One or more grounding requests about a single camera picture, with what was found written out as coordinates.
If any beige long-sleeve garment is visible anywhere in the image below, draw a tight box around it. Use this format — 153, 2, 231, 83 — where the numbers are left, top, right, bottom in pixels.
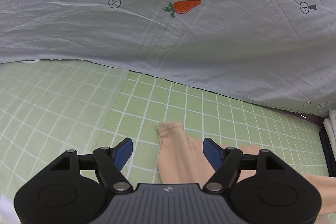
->
157, 122, 335, 223

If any green checkered bed sheet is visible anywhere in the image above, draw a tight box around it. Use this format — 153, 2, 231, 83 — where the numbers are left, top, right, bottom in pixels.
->
1, 61, 328, 198

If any folded black garment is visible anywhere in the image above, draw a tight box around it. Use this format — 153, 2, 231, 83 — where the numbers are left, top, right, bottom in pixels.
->
319, 127, 336, 177

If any folded white garment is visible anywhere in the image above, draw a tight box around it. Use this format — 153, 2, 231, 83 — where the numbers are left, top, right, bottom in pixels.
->
323, 109, 336, 142

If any grey printed backdrop sheet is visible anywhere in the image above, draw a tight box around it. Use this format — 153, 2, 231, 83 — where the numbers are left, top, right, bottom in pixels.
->
1, 0, 335, 117

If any dark wooden bed frame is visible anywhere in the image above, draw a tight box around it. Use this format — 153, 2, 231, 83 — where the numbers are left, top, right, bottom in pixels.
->
262, 104, 329, 132

